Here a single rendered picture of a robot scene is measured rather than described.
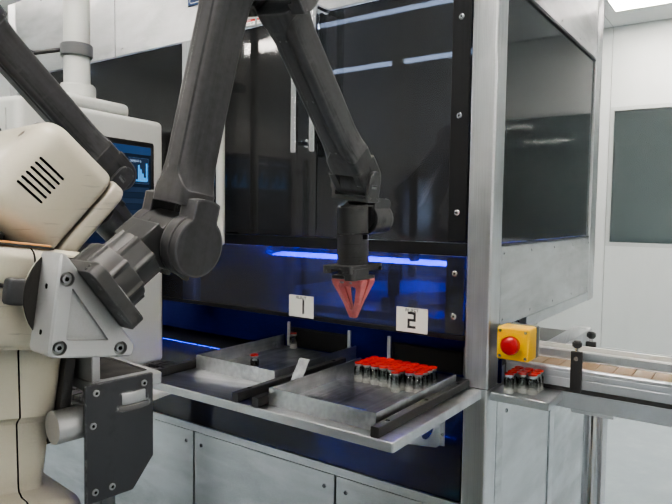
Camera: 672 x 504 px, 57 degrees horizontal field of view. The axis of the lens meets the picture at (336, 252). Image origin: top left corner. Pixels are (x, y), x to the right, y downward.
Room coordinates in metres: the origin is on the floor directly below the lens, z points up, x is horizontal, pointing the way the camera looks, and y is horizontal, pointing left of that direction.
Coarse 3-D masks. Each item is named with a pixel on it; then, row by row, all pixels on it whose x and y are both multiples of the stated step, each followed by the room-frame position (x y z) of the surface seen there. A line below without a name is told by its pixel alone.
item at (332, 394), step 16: (336, 368) 1.43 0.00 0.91; (352, 368) 1.48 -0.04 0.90; (288, 384) 1.28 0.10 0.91; (304, 384) 1.33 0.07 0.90; (320, 384) 1.38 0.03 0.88; (336, 384) 1.39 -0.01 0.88; (352, 384) 1.39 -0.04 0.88; (368, 384) 1.39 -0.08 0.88; (448, 384) 1.33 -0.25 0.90; (272, 400) 1.23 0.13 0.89; (288, 400) 1.21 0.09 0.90; (304, 400) 1.18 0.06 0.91; (320, 400) 1.16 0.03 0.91; (336, 400) 1.27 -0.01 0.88; (352, 400) 1.27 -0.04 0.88; (368, 400) 1.27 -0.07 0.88; (384, 400) 1.27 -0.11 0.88; (400, 400) 1.16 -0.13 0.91; (416, 400) 1.21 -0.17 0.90; (320, 416) 1.16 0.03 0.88; (336, 416) 1.14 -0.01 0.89; (352, 416) 1.12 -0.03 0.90; (368, 416) 1.10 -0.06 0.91; (384, 416) 1.11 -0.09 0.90
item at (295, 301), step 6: (294, 300) 1.67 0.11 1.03; (300, 300) 1.66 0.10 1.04; (306, 300) 1.65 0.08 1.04; (312, 300) 1.64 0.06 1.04; (294, 306) 1.67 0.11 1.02; (300, 306) 1.66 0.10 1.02; (306, 306) 1.65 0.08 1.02; (312, 306) 1.64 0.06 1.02; (294, 312) 1.67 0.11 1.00; (300, 312) 1.66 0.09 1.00; (306, 312) 1.65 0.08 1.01; (312, 312) 1.64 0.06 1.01; (312, 318) 1.64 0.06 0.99
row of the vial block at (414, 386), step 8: (360, 368) 1.41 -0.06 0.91; (368, 368) 1.40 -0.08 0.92; (376, 368) 1.38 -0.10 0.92; (384, 368) 1.37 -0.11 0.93; (392, 368) 1.36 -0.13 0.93; (400, 368) 1.36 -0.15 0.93; (360, 376) 1.41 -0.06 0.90; (368, 376) 1.40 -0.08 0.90; (376, 376) 1.38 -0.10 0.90; (384, 376) 1.37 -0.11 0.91; (400, 376) 1.34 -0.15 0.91; (408, 376) 1.33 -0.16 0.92; (416, 376) 1.32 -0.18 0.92; (376, 384) 1.38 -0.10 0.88; (384, 384) 1.37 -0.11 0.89; (400, 384) 1.34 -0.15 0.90; (408, 384) 1.33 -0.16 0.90; (416, 384) 1.32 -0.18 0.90
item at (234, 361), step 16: (208, 352) 1.55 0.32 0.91; (224, 352) 1.60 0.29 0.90; (240, 352) 1.65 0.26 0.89; (256, 352) 1.70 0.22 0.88; (272, 352) 1.70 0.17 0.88; (288, 352) 1.71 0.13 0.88; (304, 352) 1.71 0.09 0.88; (320, 352) 1.71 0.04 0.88; (336, 352) 1.57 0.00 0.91; (352, 352) 1.64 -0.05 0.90; (208, 368) 1.50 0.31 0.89; (224, 368) 1.47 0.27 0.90; (240, 368) 1.44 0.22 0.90; (256, 368) 1.41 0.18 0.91; (272, 368) 1.52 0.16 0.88; (288, 368) 1.41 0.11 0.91
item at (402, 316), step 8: (400, 312) 1.48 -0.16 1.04; (416, 312) 1.46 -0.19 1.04; (424, 312) 1.45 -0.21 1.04; (400, 320) 1.48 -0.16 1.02; (416, 320) 1.46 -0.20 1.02; (424, 320) 1.45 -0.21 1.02; (400, 328) 1.48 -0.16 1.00; (408, 328) 1.47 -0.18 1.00; (416, 328) 1.46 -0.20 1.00; (424, 328) 1.45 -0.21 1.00
